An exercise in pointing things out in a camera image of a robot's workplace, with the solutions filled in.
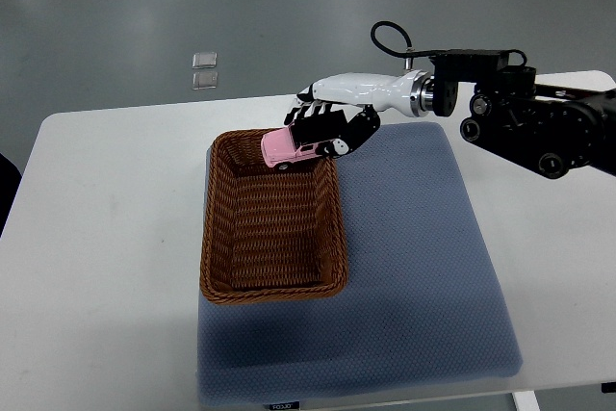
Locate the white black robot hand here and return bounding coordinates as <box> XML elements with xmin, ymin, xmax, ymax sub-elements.
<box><xmin>284</xmin><ymin>70</ymin><xmax>434</xmax><ymax>158</ymax></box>

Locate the white table leg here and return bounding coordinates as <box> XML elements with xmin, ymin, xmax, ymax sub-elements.
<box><xmin>511</xmin><ymin>387</ymin><xmax>541</xmax><ymax>411</ymax></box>

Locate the brown wicker basket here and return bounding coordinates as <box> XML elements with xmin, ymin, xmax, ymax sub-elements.
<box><xmin>199</xmin><ymin>129</ymin><xmax>348</xmax><ymax>305</ymax></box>

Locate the upper clear floor plate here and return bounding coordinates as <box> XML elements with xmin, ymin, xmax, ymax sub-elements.
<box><xmin>192</xmin><ymin>51</ymin><xmax>218</xmax><ymax>69</ymax></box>

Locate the pink toy car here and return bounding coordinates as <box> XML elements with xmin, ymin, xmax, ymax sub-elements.
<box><xmin>260</xmin><ymin>126</ymin><xmax>320</xmax><ymax>170</ymax></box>

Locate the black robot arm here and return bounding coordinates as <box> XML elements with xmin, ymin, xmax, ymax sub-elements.
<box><xmin>373</xmin><ymin>39</ymin><xmax>615</xmax><ymax>179</ymax></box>

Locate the blue grey foam mat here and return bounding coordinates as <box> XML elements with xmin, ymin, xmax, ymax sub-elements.
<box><xmin>197</xmin><ymin>122</ymin><xmax>523</xmax><ymax>406</ymax></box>

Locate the black label tag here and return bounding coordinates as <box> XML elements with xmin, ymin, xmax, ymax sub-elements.
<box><xmin>265</xmin><ymin>401</ymin><xmax>300</xmax><ymax>411</ymax></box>

